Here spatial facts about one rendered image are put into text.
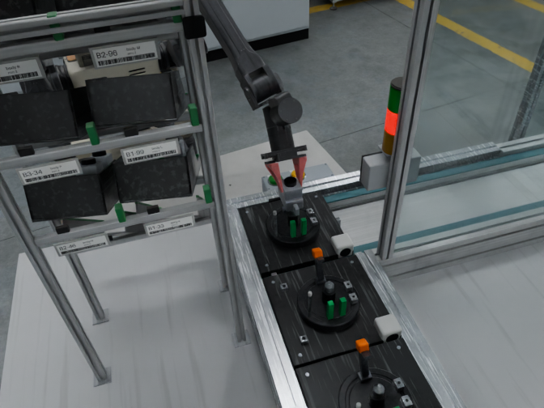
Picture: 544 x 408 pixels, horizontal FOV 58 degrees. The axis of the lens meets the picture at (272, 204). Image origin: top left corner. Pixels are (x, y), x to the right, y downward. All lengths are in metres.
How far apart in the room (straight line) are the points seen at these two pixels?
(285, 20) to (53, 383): 3.74
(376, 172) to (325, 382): 0.44
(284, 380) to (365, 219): 0.55
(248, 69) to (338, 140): 2.19
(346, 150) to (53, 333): 2.30
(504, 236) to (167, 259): 0.91
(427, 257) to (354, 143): 2.03
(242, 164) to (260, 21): 2.82
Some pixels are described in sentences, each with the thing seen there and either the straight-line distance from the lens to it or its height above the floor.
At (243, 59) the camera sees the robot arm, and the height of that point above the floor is 1.38.
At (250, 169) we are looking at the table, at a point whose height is 0.86.
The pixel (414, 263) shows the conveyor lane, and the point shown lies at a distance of 1.31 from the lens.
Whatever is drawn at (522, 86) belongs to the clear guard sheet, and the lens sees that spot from 1.12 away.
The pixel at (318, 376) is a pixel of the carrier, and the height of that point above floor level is 0.97.
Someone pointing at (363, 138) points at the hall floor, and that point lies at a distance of 3.32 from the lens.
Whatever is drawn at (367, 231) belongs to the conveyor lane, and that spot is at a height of 0.92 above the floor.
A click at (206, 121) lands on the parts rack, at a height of 1.48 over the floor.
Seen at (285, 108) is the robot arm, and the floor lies 1.32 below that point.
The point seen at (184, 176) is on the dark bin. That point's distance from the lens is 0.88.
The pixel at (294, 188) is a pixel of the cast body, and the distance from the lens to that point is 1.15.
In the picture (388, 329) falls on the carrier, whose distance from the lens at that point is 1.08.
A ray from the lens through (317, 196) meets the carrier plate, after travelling 1.37.
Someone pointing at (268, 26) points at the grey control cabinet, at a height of 0.21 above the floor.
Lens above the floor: 1.88
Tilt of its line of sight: 42 degrees down
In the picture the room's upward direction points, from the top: 3 degrees counter-clockwise
